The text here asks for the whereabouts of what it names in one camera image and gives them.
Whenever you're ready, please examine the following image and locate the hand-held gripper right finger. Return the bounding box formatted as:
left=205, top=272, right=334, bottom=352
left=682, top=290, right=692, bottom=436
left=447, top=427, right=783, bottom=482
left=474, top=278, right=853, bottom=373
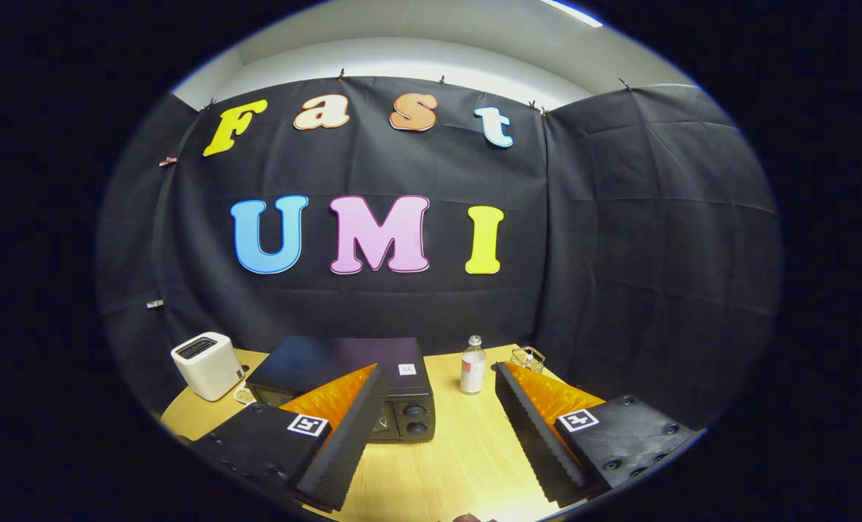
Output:
left=494, top=362, right=700, bottom=508

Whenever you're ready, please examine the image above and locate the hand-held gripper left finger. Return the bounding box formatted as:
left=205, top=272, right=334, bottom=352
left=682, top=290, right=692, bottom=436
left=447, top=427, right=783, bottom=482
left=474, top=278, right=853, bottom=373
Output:
left=191, top=363, right=390, bottom=513

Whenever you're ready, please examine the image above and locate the black toaster oven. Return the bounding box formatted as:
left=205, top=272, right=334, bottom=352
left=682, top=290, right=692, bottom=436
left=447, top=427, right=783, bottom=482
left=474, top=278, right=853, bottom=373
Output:
left=246, top=336, right=436, bottom=444

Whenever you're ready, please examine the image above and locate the white bread toaster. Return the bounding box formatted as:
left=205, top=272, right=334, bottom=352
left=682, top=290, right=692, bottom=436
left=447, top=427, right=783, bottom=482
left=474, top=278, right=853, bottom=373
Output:
left=170, top=331, right=246, bottom=402

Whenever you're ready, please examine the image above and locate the clear bottle pink label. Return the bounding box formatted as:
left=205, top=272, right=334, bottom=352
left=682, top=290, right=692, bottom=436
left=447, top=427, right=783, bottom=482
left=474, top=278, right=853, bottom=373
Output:
left=460, top=335, right=487, bottom=396

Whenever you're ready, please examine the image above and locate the metal wire basket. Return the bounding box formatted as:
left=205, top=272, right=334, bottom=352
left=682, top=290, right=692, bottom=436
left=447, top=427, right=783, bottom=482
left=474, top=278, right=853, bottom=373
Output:
left=510, top=347, right=547, bottom=375

